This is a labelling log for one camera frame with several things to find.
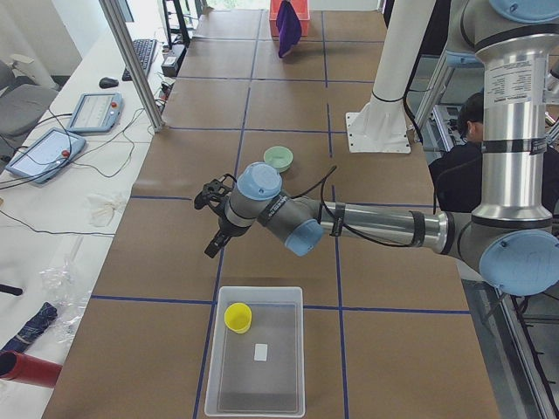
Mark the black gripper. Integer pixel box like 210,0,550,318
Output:
194,174,238,258

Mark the yellow plastic cup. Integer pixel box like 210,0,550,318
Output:
224,302,252,334

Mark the light green bowl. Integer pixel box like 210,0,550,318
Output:
264,146,293,173

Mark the purple cloth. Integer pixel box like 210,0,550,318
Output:
276,1,302,58

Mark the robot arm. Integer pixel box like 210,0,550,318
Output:
194,1,558,296

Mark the black computer box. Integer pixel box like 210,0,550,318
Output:
161,45,186,78

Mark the crumpled white tissue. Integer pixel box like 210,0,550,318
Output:
86,193,128,227

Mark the clear plastic bin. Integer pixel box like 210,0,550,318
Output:
204,286,306,418

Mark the clear plastic wrap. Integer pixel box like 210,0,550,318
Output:
39,260,92,347

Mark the far teach pendant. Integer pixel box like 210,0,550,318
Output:
66,93,123,134

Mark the teach pendant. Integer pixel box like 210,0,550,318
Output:
5,128,86,184
66,93,123,134

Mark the folded dark blue umbrella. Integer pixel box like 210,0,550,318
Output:
1,302,58,353

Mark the near teach pendant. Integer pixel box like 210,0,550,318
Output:
5,128,86,184

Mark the black computer mouse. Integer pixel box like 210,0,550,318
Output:
99,77,119,89

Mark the black keyboard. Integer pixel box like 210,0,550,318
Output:
132,38,157,76

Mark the red cylinder bottle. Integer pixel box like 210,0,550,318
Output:
1,351,62,388

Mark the grey office chair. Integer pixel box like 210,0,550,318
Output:
1,61,58,148

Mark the seated person in black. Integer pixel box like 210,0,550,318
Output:
429,93,484,213

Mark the pink plastic bin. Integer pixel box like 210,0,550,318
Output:
268,0,310,38

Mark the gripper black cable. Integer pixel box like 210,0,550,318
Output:
290,164,416,248

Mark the aluminium frame post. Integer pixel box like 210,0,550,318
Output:
99,0,164,133

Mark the white pedestal base plate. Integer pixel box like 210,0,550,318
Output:
346,111,411,154

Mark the white camera pedestal column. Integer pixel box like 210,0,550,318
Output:
371,0,453,104

